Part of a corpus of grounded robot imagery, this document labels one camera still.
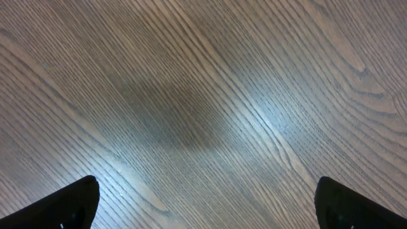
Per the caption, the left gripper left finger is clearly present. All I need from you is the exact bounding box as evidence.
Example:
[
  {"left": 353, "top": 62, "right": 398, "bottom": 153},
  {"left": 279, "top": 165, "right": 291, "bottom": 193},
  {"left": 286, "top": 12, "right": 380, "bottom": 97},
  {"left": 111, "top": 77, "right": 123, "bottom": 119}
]
[{"left": 1, "top": 175, "right": 100, "bottom": 229}]

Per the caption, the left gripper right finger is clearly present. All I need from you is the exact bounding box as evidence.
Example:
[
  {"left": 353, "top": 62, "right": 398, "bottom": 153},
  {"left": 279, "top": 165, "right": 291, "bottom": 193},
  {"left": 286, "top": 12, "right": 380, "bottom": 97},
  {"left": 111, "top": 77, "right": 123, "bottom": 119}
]
[{"left": 314, "top": 176, "right": 406, "bottom": 229}]

